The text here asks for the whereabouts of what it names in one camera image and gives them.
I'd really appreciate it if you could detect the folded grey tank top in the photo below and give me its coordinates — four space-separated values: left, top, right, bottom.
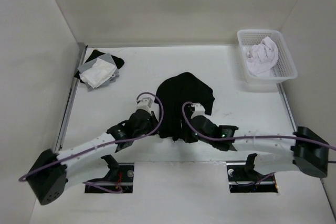
78 54 120 91

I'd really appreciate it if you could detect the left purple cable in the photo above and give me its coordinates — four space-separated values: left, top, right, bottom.
18 92 166 194

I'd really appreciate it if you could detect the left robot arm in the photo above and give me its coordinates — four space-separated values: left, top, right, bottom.
23 109 162 206

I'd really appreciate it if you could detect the purple cable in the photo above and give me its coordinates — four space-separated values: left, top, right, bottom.
182 101 336 185
18 92 166 194

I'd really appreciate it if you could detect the white tank top in basket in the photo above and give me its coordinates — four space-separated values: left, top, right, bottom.
246 36 279 77

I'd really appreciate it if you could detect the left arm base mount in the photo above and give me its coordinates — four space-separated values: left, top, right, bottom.
84 155 135 194

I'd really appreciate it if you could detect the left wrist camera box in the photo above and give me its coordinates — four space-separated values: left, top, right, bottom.
136 97 153 114

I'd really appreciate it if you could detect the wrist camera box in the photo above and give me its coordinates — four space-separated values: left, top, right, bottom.
191 103 205 119
136 97 153 114

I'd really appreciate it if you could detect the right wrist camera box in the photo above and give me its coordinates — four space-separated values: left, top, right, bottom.
191 103 205 119

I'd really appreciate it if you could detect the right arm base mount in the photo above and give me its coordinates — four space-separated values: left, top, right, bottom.
226 153 278 193

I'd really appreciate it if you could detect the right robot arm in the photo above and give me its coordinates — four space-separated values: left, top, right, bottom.
184 115 331 180

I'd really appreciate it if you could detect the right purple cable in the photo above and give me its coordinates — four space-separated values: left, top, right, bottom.
182 101 336 185

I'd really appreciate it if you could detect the folded white tank top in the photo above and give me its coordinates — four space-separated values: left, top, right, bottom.
80 59 117 88

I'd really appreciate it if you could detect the white plastic basket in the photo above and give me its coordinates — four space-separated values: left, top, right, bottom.
237 29 298 84

